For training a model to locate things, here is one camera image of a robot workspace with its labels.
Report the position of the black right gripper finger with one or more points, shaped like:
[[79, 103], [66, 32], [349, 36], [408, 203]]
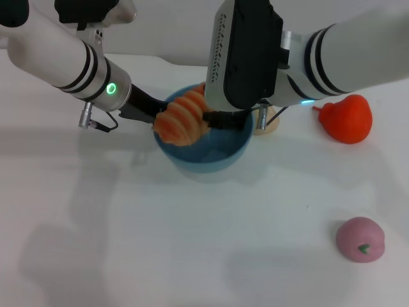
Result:
[[214, 119]]

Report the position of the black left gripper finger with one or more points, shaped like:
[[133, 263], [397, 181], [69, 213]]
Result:
[[165, 106]]

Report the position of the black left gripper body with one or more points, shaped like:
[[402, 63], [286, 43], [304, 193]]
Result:
[[142, 104]]

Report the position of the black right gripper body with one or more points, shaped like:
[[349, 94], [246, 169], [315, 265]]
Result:
[[236, 120]]

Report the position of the orange striped toy bread loaf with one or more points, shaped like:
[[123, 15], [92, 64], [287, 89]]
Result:
[[179, 124]]

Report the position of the blue plastic bowl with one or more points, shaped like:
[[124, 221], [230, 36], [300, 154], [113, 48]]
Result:
[[204, 153]]

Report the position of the beige toy bun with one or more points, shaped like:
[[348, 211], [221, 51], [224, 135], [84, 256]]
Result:
[[271, 126]]

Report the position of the red toy pear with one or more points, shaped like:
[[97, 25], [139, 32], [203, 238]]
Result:
[[348, 121]]

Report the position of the pink toy peach bun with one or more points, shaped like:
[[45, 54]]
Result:
[[358, 236]]

